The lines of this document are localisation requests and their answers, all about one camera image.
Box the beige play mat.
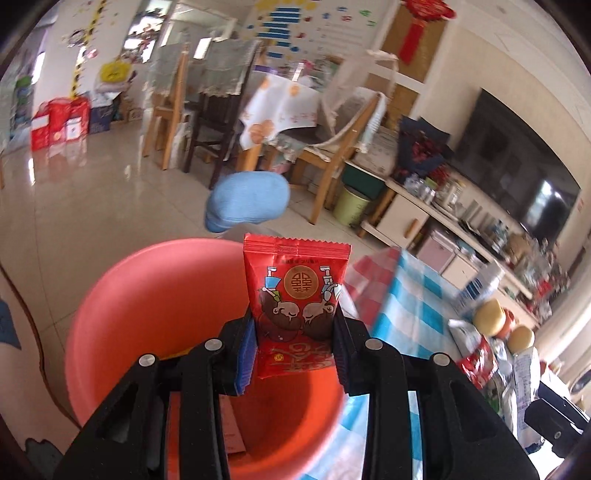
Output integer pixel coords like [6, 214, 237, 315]
[0, 263, 79, 480]

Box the dark wooden chair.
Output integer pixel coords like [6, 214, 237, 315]
[185, 39, 259, 190]

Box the yellow pear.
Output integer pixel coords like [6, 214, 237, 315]
[508, 325, 535, 354]

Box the cream television cabinet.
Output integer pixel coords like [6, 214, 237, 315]
[360, 171, 555, 333]

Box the wooden chair with cushion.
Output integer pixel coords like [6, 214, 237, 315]
[284, 90, 386, 224]

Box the red Chinese knot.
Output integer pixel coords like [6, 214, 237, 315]
[399, 0, 455, 65]

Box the display shelf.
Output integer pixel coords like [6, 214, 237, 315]
[124, 14, 162, 65]

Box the red snack packet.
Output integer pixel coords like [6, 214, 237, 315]
[243, 233, 352, 380]

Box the dark flower bouquet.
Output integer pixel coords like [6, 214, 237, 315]
[398, 115, 455, 181]

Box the pink plastic basin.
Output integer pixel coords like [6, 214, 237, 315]
[65, 237, 352, 480]

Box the pink storage case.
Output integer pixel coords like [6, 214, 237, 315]
[416, 228, 458, 273]

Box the crumpled red snack wrapper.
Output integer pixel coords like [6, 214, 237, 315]
[457, 337, 499, 388]

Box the yellow bag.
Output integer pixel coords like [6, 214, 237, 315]
[99, 60, 132, 84]

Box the white sack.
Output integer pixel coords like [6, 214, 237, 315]
[355, 129, 400, 176]

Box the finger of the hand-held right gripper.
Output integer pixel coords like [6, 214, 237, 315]
[524, 381, 591, 457]

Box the red gift box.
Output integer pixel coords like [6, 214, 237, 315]
[48, 98, 90, 141]
[30, 113, 51, 151]

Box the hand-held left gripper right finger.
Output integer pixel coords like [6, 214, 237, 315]
[332, 308, 541, 480]

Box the blue checkered tablecloth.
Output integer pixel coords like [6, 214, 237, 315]
[300, 247, 522, 480]

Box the white mesh food cover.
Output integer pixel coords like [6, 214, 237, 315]
[321, 51, 400, 148]

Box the blue round stool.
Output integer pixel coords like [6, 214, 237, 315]
[203, 172, 291, 234]

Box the dark green storage box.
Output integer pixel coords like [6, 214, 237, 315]
[342, 162, 386, 197]

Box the green trash bin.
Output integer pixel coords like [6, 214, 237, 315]
[332, 185, 372, 227]

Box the blue gift bag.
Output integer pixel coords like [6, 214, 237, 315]
[88, 95, 116, 134]

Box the dining table with white cloth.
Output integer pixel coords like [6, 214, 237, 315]
[238, 74, 321, 151]

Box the yellow apple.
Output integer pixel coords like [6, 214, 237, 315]
[475, 299, 504, 337]

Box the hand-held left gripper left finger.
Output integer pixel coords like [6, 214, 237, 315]
[53, 309, 256, 480]

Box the wooden chair with lace cover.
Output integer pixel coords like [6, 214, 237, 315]
[143, 44, 190, 169]

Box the tall white milk bottle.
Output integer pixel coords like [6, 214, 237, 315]
[455, 265, 504, 315]

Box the black television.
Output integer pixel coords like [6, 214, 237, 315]
[450, 88, 581, 241]

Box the wall sticker chart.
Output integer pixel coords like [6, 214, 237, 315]
[245, 0, 384, 61]

